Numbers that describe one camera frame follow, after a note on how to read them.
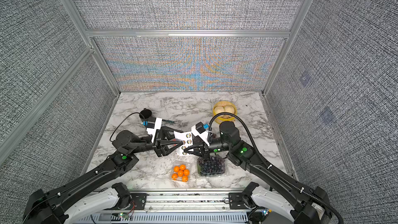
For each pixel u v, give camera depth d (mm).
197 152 600
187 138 585
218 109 1007
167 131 588
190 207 730
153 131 526
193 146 593
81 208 499
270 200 545
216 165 795
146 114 959
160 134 568
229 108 1029
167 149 561
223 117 1020
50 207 398
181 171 803
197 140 597
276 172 455
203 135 559
